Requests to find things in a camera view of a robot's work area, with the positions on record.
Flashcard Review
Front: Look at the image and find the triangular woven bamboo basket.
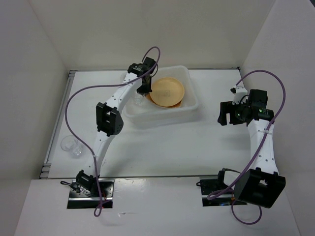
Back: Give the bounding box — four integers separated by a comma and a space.
145, 93, 184, 110

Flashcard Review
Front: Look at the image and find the clear plastic cup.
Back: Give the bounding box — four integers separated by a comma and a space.
133, 92, 145, 106
61, 135, 84, 158

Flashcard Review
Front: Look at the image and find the yellow bear plate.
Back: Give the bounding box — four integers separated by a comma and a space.
153, 101, 182, 109
150, 77, 185, 107

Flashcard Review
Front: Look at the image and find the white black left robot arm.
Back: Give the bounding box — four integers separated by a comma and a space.
76, 57, 157, 197

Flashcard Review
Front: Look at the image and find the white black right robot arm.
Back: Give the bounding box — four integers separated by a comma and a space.
218, 86, 286, 208

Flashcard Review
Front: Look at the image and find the translucent white plastic bin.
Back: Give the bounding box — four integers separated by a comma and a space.
123, 65, 199, 128

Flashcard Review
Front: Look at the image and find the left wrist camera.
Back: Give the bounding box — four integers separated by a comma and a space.
127, 63, 148, 75

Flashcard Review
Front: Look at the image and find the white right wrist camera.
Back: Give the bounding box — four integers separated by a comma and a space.
230, 86, 248, 105

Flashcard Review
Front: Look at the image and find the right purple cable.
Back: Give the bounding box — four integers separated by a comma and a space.
207, 70, 286, 225

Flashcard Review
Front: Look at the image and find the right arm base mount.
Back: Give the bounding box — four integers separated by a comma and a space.
196, 176, 248, 207

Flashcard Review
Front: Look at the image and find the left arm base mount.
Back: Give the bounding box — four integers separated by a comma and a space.
60, 179, 114, 209

